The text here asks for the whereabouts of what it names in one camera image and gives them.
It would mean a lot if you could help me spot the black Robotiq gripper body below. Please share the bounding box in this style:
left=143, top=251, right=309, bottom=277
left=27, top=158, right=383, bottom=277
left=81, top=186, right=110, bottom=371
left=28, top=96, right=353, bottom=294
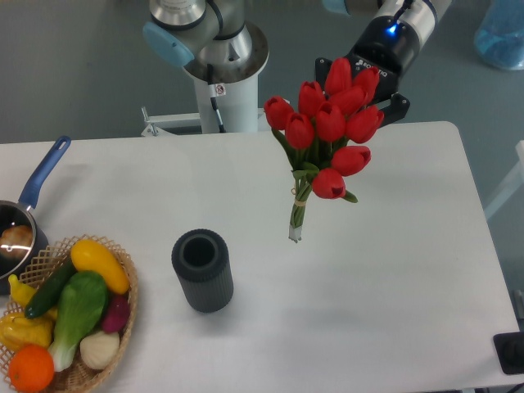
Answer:
left=346, top=16, right=419, bottom=102

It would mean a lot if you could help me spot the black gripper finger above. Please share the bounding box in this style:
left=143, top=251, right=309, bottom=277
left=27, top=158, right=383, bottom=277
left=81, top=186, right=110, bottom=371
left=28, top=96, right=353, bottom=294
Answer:
left=376, top=93, right=410, bottom=126
left=314, top=57, right=332, bottom=88

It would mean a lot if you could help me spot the red tulip bouquet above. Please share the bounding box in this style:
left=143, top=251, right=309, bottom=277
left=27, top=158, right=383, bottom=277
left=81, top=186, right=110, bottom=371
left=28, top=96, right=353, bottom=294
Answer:
left=264, top=57, right=385, bottom=242

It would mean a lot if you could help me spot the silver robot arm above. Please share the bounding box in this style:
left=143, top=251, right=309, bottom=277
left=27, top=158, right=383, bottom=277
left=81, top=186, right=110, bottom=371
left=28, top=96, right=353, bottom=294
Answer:
left=142, top=1, right=450, bottom=134

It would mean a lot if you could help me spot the blue translucent container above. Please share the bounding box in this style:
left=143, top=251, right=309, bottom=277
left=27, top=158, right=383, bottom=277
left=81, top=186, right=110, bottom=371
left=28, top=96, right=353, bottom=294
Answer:
left=474, top=0, right=523, bottom=70

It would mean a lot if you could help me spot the metal table clamp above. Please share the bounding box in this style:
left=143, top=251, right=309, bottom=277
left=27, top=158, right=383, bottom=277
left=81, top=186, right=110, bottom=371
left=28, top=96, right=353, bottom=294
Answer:
left=141, top=106, right=159, bottom=137

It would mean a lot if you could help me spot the dark grey ribbed vase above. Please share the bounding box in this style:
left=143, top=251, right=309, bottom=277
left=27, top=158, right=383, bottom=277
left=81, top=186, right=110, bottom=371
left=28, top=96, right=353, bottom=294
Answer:
left=171, top=228, right=234, bottom=314

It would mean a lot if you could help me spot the black device at edge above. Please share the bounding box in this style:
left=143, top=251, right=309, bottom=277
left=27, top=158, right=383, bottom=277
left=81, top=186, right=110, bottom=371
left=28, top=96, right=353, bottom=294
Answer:
left=493, top=332, right=523, bottom=375

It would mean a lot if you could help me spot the yellow squash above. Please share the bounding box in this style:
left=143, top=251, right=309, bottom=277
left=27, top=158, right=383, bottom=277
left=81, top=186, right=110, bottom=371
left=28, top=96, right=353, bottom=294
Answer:
left=70, top=239, right=130, bottom=295

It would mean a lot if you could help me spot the green bok choy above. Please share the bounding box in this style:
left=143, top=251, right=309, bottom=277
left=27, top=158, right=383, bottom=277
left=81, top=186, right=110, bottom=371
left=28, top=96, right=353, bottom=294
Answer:
left=48, top=271, right=108, bottom=373

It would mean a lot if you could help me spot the fried food piece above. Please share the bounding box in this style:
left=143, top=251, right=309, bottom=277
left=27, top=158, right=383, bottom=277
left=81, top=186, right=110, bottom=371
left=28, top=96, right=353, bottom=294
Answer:
left=1, top=225, right=33, bottom=261

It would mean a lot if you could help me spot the green cucumber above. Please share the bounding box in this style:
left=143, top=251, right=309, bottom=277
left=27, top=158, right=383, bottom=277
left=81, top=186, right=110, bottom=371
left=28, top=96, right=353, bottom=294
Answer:
left=25, top=259, right=77, bottom=319

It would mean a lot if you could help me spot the white garlic bulb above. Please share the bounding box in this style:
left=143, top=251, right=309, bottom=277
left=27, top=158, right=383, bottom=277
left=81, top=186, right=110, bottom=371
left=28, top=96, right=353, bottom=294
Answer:
left=79, top=331, right=120, bottom=370

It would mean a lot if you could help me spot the yellow bell pepper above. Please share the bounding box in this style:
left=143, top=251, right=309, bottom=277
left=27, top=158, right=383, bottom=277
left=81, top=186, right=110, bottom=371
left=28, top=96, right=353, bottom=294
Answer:
left=1, top=312, right=54, bottom=352

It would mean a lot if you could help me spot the orange fruit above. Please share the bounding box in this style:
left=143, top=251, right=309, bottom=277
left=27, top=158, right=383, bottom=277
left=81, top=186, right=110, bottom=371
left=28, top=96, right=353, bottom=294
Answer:
left=8, top=345, right=55, bottom=392

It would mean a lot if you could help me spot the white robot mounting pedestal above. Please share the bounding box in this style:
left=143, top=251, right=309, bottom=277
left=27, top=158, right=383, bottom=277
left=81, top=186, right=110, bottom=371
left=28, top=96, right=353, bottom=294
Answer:
left=149, top=61, right=267, bottom=136

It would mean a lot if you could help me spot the black cable on pedestal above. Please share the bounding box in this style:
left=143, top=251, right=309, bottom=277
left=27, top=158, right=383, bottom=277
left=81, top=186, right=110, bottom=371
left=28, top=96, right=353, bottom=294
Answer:
left=206, top=64, right=227, bottom=134

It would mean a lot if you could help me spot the blue handled saucepan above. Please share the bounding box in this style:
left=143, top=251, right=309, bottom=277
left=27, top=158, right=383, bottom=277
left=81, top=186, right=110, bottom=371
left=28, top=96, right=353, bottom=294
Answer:
left=1, top=136, right=71, bottom=296

